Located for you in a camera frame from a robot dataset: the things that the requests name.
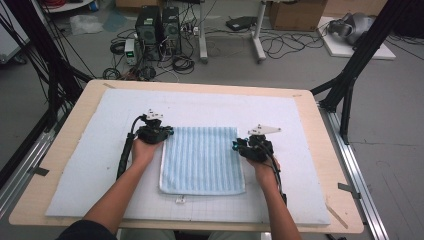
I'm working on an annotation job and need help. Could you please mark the person's dark sleeve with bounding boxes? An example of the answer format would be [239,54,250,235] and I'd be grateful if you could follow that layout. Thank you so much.
[54,219,118,240]

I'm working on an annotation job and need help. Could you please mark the coiled black cable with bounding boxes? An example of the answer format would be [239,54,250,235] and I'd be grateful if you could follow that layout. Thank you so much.
[171,54,196,75]

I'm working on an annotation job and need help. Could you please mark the aluminium rail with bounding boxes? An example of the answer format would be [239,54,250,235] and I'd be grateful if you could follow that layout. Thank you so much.
[318,104,391,240]
[0,109,66,218]

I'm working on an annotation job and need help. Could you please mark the blue striped towel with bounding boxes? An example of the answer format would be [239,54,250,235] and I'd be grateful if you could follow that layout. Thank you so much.
[159,125,247,204]

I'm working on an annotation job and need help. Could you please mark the brown cardboard box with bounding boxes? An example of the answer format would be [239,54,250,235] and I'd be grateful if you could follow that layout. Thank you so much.
[268,0,328,33]

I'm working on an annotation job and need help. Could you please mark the white power supply unit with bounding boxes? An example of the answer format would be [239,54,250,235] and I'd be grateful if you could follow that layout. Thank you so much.
[124,38,138,66]

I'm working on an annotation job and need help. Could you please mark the person's left hand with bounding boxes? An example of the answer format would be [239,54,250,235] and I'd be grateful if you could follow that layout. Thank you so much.
[131,139,164,169]

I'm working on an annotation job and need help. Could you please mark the clear plastic bag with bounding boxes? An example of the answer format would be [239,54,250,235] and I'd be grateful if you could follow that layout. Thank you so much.
[69,13,104,36]

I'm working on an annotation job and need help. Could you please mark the person's right hand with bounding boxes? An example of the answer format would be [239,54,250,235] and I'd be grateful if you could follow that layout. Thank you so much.
[246,156,281,191]

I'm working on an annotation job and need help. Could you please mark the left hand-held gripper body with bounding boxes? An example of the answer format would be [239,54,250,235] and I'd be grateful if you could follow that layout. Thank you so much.
[137,109,170,145]

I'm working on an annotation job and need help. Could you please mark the tangle of black floor cables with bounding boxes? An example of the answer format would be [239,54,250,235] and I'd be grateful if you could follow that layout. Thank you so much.
[259,29,331,61]

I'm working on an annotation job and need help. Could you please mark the white desk leg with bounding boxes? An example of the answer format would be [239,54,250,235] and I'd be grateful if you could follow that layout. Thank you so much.
[251,0,268,63]
[198,0,209,64]

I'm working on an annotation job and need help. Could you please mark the white floor board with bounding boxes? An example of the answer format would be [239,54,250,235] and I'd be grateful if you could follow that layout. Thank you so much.
[316,16,397,61]

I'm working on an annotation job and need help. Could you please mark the grey tape piece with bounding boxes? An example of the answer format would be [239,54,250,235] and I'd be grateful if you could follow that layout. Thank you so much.
[337,182,362,200]

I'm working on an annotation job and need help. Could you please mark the large black computer tower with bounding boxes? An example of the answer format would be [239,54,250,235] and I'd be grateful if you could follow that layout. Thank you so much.
[134,5,163,62]

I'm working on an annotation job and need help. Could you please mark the right hand-held gripper black cable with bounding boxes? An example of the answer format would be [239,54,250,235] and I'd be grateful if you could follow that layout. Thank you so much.
[263,141,288,206]

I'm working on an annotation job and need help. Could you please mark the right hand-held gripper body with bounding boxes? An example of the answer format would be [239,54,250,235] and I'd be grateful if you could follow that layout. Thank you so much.
[238,124,282,163]

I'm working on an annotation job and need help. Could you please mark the hand-held gripper black cable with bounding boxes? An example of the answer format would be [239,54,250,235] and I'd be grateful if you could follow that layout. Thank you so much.
[116,114,148,181]
[263,141,288,206]

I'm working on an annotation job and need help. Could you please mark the white foam mat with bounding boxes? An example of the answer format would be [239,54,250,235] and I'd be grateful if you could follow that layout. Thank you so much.
[46,88,331,226]

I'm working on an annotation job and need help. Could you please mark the grey headset device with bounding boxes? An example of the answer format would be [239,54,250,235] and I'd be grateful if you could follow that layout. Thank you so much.
[327,12,376,46]

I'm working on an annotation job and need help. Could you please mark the black tape piece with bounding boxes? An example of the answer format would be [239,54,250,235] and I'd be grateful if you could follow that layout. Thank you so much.
[28,165,50,177]

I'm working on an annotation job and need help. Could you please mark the flat black device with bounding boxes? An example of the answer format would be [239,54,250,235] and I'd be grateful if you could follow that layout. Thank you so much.
[225,15,258,32]

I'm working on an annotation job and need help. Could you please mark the black metal frame post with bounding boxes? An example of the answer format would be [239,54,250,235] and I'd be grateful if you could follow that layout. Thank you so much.
[0,0,94,131]
[309,0,414,146]

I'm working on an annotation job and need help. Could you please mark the slim black computer tower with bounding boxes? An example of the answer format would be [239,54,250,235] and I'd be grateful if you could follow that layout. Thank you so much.
[161,6,183,56]

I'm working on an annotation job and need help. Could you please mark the left hand-held gripper black cable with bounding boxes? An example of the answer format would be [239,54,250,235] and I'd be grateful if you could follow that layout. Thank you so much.
[116,114,148,181]

